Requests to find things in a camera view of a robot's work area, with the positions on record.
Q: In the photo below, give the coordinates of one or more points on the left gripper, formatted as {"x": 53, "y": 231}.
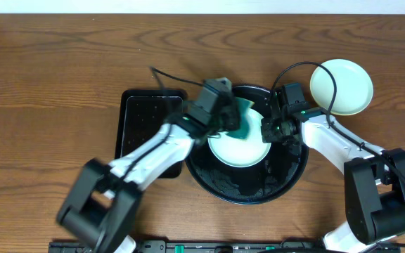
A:
{"x": 231, "y": 117}

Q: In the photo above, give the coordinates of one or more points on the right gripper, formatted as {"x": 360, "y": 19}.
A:
{"x": 267, "y": 136}

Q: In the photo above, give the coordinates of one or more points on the green scouring sponge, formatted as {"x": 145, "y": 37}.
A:
{"x": 243, "y": 132}

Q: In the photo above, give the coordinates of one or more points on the light blue plate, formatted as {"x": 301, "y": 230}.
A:
{"x": 241, "y": 152}
{"x": 354, "y": 85}

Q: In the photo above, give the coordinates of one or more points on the yellow plate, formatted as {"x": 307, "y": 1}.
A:
{"x": 351, "y": 111}

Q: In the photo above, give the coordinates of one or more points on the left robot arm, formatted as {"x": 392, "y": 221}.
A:
{"x": 101, "y": 206}

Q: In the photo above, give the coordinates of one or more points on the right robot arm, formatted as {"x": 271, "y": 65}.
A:
{"x": 374, "y": 179}

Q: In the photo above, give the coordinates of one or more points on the black round tray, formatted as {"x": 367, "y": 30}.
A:
{"x": 265, "y": 181}

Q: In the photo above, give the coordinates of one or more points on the black rectangular water tray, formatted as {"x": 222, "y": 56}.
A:
{"x": 142, "y": 113}

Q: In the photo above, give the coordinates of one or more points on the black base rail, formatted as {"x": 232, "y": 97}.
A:
{"x": 160, "y": 246}

